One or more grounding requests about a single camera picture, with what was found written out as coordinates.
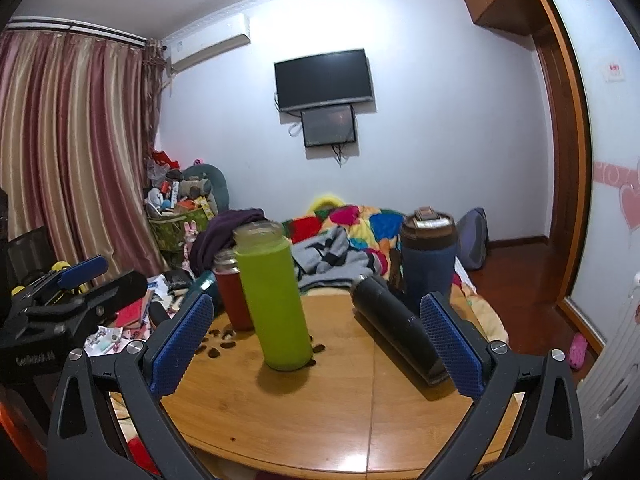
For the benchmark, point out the small dark framed screen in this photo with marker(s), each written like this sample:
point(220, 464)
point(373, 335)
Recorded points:
point(329, 125)

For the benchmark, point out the pink slipper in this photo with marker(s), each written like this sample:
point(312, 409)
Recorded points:
point(577, 352)

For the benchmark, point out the red bottle with silver cap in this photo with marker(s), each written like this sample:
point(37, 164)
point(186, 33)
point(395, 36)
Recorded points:
point(227, 274)

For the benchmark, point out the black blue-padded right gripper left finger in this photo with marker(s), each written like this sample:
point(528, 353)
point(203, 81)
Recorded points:
point(85, 440)

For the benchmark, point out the green basket of toys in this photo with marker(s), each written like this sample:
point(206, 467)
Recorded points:
point(181, 202)

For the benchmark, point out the pink striped curtain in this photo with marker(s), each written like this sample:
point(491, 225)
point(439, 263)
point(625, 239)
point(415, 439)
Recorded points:
point(74, 142)

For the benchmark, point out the black wall-mounted television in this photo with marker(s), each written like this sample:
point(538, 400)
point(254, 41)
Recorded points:
point(341, 77)

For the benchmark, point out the black thermos lying down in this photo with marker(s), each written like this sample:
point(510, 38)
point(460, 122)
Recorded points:
point(398, 325)

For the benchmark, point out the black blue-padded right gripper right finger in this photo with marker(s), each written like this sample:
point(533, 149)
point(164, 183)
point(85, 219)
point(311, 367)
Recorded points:
point(545, 440)

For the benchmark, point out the frosted sliding door wooden frame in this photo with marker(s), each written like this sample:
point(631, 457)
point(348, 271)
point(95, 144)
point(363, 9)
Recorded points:
point(602, 58)

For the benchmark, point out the lime green tall bottle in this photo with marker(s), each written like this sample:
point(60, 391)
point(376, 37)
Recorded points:
point(271, 291)

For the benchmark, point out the round wooden table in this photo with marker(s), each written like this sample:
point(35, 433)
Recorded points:
point(358, 411)

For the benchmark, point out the grey striped garment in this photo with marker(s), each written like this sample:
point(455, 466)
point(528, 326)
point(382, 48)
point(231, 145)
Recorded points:
point(329, 260)

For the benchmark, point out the dark purple cloth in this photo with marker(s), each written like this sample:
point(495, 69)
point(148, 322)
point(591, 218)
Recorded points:
point(218, 235)

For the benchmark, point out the white wall air conditioner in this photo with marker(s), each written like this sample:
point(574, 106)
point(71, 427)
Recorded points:
point(207, 42)

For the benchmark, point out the colourful patchwork quilt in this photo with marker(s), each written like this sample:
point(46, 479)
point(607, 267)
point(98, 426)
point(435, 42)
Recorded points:
point(372, 229)

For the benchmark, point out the dark blue tumbler brown lid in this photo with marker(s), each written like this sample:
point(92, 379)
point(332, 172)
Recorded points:
point(428, 246)

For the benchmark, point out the grey blue backpack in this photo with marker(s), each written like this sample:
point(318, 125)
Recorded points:
point(473, 239)

